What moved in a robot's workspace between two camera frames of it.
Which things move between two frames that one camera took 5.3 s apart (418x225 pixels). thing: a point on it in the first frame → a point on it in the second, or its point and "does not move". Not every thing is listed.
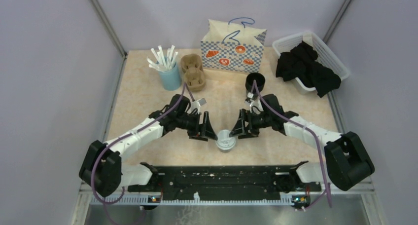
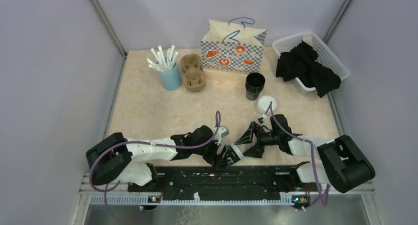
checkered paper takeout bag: (231, 46) does not move
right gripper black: (240, 129) → (257, 150)
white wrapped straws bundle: (160, 62) does not move
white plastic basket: (324, 56) does not move
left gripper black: (207, 130) → (222, 164)
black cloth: (300, 63) does not move
